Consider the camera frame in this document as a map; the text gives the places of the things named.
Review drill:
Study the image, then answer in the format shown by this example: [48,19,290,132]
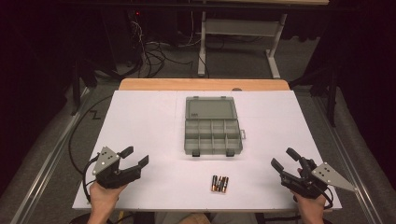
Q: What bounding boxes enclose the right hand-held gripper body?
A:
[278,157,358,201]

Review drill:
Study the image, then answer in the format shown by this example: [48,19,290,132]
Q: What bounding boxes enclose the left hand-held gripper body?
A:
[92,146,143,190]

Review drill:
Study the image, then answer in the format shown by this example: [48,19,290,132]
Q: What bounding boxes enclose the grey transparent compartment box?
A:
[183,95,248,158]

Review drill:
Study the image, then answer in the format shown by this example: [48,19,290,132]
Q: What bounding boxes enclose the person's left hand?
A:
[87,180,129,224]

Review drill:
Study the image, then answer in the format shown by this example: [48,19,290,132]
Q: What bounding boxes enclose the person's right hand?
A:
[290,167,329,224]

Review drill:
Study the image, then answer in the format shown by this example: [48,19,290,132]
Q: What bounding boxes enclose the dark metal stand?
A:
[70,58,126,117]
[289,62,341,128]

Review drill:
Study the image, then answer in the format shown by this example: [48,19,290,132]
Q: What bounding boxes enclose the wooden table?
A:
[119,77,291,92]

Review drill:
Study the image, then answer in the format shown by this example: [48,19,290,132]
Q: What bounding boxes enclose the person's legs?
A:
[154,211,260,224]

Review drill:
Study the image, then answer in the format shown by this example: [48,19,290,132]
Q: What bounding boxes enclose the beige desk top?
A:
[202,0,331,6]

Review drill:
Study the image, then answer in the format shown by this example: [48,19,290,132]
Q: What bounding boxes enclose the left hand-held gripper cable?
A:
[81,154,101,203]

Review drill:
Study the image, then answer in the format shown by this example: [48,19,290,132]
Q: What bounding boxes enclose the hand-held gripper cable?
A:
[81,154,101,203]
[318,185,335,211]

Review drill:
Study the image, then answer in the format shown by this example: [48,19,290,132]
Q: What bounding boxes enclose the right hand-held gripper cable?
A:
[318,185,335,211]

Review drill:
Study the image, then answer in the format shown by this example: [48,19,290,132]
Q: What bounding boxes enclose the metal floor rail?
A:
[313,95,385,224]
[8,87,92,224]

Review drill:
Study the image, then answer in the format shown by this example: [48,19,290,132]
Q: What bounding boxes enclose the black floor cable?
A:
[67,94,114,175]

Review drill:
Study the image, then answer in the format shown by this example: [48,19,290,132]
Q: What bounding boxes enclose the bundle of floor cables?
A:
[129,10,195,79]

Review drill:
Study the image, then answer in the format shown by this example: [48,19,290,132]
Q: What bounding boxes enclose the white desk frame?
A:
[197,10,289,79]

